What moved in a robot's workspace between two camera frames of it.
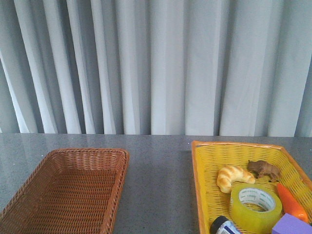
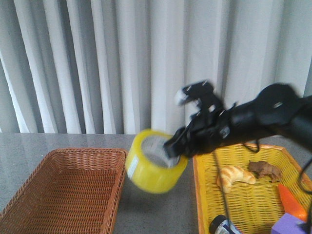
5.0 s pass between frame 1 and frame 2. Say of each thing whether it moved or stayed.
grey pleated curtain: stayed
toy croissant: stayed
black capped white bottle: stayed
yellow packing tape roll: moved
